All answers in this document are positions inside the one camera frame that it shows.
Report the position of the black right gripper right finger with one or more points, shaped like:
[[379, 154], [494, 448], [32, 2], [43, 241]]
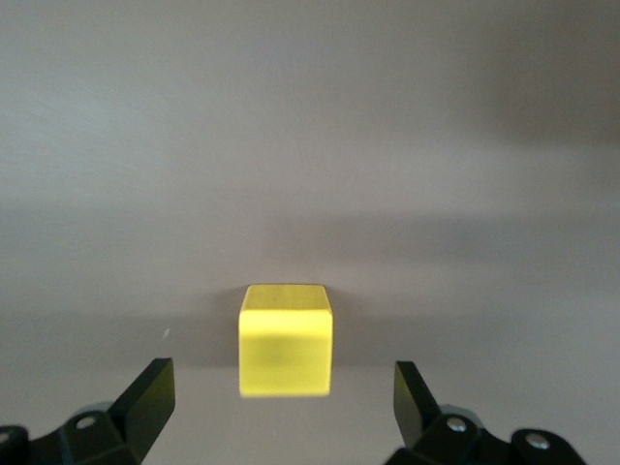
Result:
[[421, 426]]

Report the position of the yellow block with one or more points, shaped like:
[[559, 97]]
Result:
[[286, 349]]

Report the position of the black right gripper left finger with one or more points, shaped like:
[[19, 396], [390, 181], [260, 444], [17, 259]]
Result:
[[140, 416]]

